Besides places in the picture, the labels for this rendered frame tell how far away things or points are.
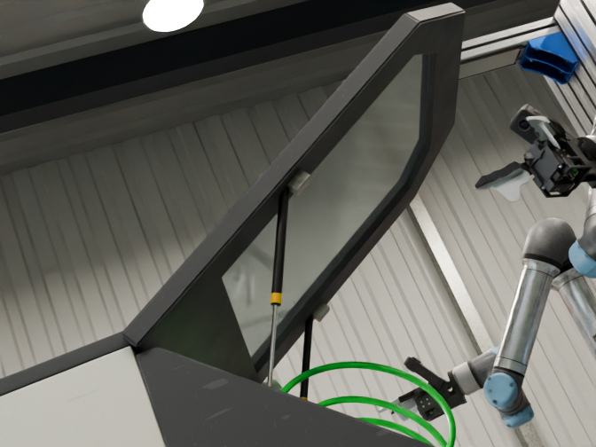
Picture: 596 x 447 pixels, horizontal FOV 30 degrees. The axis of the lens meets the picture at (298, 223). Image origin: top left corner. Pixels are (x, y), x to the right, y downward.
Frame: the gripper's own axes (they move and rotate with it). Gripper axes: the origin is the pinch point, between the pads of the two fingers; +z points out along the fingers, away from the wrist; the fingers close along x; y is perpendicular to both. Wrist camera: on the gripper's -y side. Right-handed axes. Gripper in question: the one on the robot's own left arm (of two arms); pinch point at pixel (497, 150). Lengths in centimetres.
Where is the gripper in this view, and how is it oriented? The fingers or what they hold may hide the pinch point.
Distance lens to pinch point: 175.6
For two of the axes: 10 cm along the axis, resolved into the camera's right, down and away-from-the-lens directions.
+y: 4.3, 7.5, -5.1
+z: -8.0, 0.5, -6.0
